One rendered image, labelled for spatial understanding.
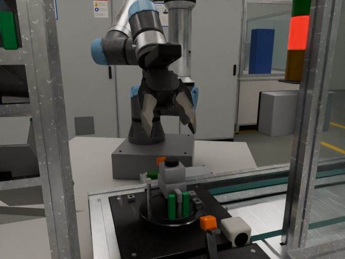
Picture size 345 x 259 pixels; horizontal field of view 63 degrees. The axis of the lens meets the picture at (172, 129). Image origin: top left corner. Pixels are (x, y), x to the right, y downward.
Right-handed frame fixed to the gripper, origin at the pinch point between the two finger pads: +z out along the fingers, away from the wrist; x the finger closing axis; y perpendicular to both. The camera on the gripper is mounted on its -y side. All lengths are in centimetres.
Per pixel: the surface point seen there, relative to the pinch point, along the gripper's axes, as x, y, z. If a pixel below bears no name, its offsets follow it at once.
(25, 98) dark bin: 24.5, -7.5, -3.6
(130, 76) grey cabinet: -42, 230, -186
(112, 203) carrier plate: 11.5, 19.4, 8.2
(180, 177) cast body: -1.2, 4.9, 8.3
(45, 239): 27.5, 32.2, 11.4
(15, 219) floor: 74, 210, -33
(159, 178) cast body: 2.1, 8.6, 6.8
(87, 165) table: 16, 66, -19
